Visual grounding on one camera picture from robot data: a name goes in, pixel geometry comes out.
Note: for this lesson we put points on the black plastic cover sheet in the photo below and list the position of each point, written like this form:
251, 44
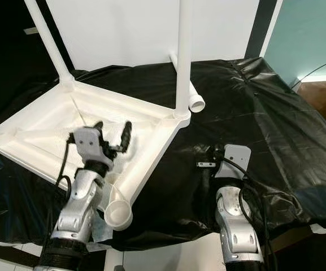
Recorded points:
270, 124

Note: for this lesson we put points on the brown wooden furniture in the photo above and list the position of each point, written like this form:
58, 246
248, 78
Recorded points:
321, 99

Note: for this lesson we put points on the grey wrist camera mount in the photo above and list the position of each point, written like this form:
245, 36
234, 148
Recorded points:
89, 144
236, 157

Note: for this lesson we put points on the white plastic table top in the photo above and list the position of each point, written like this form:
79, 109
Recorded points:
38, 141

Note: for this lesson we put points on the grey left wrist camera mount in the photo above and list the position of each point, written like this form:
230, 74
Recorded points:
89, 144

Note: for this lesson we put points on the white plastic table leg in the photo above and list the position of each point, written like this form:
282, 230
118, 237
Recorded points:
50, 45
198, 103
183, 56

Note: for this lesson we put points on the white support table post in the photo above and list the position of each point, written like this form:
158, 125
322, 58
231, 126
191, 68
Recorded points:
114, 261

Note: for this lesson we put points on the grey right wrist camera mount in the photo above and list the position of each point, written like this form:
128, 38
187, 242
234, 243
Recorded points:
236, 157

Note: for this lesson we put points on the black door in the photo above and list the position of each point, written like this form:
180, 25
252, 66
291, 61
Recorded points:
10, 62

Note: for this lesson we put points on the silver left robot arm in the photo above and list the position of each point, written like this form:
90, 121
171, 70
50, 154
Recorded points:
81, 209

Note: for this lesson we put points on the black vertical wall strip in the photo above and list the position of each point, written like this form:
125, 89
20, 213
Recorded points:
261, 28

